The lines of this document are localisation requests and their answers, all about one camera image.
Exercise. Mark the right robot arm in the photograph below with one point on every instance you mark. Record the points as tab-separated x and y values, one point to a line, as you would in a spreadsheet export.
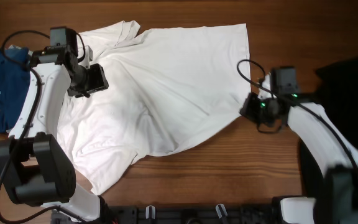
337	199

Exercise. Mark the grey folded garment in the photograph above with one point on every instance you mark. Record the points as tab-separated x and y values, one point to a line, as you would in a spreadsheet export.
17	47

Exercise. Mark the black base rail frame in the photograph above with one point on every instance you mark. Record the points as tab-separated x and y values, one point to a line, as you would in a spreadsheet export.
219	214

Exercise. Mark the white polo shirt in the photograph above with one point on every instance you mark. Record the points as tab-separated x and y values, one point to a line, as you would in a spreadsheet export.
169	90

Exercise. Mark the black garment right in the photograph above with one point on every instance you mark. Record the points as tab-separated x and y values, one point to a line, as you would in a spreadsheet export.
338	94

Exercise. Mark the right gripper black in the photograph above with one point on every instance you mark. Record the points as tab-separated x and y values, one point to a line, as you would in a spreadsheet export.
249	108

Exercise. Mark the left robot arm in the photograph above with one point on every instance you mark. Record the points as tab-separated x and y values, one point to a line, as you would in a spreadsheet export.
34	170

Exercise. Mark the blue folded polo shirt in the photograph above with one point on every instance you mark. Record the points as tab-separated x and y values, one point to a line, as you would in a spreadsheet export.
14	85

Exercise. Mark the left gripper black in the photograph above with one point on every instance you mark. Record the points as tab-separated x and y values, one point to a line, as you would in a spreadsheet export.
100	83

